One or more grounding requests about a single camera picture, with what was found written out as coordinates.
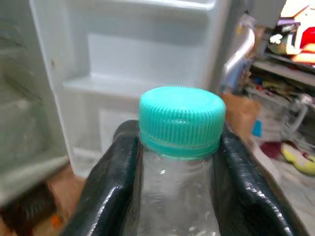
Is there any grey fridge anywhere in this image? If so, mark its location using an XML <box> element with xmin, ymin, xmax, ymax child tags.
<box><xmin>0</xmin><ymin>0</ymin><xmax>247</xmax><ymax>207</ymax></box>

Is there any flat brown cardboard piece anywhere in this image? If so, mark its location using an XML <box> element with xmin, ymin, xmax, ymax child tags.
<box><xmin>45</xmin><ymin>176</ymin><xmax>88</xmax><ymax>222</ymax></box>

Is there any dark red cloth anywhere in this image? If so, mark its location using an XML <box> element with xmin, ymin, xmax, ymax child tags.
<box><xmin>260</xmin><ymin>141</ymin><xmax>284</xmax><ymax>159</ymax></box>

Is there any white shelf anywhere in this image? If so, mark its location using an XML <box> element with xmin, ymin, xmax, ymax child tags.
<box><xmin>250</xmin><ymin>53</ymin><xmax>315</xmax><ymax>87</ymax></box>

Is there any flat blue square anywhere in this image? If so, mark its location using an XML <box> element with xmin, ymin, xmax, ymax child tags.
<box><xmin>251</xmin><ymin>119</ymin><xmax>263</xmax><ymax>137</ymax></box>

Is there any clear bottle teal cap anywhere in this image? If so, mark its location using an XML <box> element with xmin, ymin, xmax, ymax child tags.
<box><xmin>122</xmin><ymin>86</ymin><xmax>227</xmax><ymax>236</ymax></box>

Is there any yellow plush toy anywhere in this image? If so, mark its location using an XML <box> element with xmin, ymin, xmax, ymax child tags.
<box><xmin>281</xmin><ymin>142</ymin><xmax>315</xmax><ymax>176</ymax></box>

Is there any white wire rack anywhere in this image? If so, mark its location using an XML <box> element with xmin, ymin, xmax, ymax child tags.
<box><xmin>248</xmin><ymin>87</ymin><xmax>315</xmax><ymax>138</ymax></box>

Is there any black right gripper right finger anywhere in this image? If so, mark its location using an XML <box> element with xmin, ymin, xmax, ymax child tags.
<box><xmin>212</xmin><ymin>122</ymin><xmax>307</xmax><ymax>236</ymax></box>

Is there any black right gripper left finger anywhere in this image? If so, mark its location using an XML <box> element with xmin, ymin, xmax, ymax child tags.
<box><xmin>60</xmin><ymin>119</ymin><xmax>142</xmax><ymax>236</ymax></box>

